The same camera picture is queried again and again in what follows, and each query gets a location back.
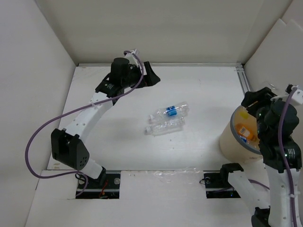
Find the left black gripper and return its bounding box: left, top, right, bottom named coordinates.
left=121, top=61, right=160, bottom=89

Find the orange bottle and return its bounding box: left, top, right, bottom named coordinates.
left=235, top=123, right=257, bottom=141

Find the blue label crushed bottle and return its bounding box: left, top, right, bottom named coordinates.
left=149, top=102, right=189, bottom=123

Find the large clear bottle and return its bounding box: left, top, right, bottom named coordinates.
left=144, top=117, right=185, bottom=136

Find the yellow cap small bottle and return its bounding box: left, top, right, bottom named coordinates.
left=239, top=111, right=249, bottom=119

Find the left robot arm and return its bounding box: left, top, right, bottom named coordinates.
left=51, top=56, right=160, bottom=188

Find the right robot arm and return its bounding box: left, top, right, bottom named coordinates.
left=219, top=84, right=303, bottom=227

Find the beige round bin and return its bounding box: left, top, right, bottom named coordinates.
left=219, top=105, right=263, bottom=164

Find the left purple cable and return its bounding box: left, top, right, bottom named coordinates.
left=25, top=49, right=145, bottom=197

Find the aluminium rail right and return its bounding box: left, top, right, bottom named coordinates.
left=235, top=64, right=251, bottom=94

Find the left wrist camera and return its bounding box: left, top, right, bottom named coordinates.
left=124, top=49, right=139, bottom=59

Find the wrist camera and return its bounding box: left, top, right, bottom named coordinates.
left=271, top=84, right=303, bottom=106
left=124, top=49, right=139, bottom=59

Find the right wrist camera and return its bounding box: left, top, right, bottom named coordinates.
left=271, top=84, right=303, bottom=106

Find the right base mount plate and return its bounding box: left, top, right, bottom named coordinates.
left=200, top=171, right=240, bottom=199

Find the base mount plate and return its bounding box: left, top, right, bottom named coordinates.
left=76, top=171, right=121, bottom=200
left=200, top=171, right=240, bottom=199

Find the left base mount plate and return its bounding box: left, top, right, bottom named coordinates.
left=76, top=171, right=121, bottom=200

